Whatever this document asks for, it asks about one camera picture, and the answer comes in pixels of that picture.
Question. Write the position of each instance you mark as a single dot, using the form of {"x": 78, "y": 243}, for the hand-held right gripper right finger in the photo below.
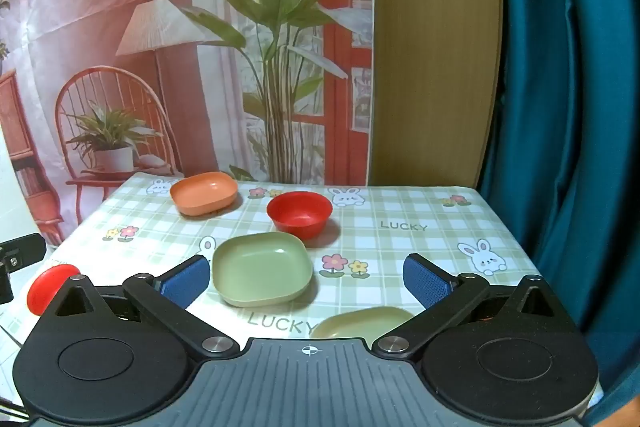
{"x": 426, "y": 282}

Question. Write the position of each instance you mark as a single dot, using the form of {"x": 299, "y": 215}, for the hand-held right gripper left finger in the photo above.
{"x": 186, "y": 283}

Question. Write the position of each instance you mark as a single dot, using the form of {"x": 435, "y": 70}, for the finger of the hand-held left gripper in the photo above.
{"x": 22, "y": 249}

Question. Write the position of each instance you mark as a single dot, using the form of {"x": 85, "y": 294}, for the red bowl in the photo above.
{"x": 300, "y": 219}
{"x": 47, "y": 289}

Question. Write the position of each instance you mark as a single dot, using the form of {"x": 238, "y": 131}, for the green plate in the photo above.
{"x": 260, "y": 269}

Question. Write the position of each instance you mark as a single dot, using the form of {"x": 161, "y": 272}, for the yellow plate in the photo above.
{"x": 357, "y": 322}

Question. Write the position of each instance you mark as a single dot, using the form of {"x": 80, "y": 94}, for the orange bowl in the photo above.
{"x": 202, "y": 194}

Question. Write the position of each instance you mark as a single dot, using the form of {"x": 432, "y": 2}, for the checked printed tablecloth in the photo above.
{"x": 400, "y": 247}

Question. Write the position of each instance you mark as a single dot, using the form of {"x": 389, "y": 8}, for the wooden panel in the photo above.
{"x": 435, "y": 57}

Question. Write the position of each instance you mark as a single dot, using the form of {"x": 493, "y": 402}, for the printed backdrop cloth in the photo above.
{"x": 200, "y": 57}

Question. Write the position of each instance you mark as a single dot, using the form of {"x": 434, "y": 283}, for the teal curtain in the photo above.
{"x": 575, "y": 107}

